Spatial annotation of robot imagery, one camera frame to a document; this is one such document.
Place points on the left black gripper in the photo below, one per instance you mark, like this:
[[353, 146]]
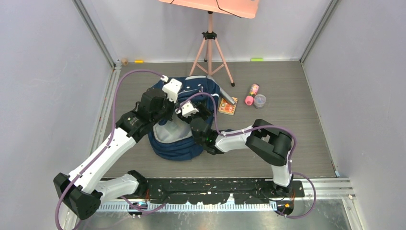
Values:
[[172, 107]]

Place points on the navy blue student backpack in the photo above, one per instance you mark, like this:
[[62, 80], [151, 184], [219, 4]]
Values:
[[173, 140]]

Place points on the pink highlighter marker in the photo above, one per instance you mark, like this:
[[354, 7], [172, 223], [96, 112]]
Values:
[[249, 99]]

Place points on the clear small round container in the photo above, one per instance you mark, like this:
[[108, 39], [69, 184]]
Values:
[[259, 101]]

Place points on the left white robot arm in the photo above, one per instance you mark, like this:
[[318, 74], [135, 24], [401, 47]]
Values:
[[82, 190]]

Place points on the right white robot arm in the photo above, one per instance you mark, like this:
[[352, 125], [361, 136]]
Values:
[[272, 144]]

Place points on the orange calculator toy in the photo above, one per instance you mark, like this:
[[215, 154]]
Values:
[[226, 108]]

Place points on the silver microphone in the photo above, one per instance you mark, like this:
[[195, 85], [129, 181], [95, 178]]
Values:
[[223, 93]]

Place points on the small cork piece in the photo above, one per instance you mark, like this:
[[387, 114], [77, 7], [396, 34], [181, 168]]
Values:
[[124, 61]]

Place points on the pink music stand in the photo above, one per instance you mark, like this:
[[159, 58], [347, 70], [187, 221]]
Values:
[[238, 8]]

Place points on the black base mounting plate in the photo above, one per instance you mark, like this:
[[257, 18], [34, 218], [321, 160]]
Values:
[[210, 191]]

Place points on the green tape piece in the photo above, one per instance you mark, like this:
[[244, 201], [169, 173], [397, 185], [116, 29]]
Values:
[[256, 59]]

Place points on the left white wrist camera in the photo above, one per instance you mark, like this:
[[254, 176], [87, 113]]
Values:
[[171, 87]]

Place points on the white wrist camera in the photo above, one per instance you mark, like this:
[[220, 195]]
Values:
[[186, 109], [171, 87]]

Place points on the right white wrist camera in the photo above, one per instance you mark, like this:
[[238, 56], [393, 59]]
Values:
[[186, 109]]

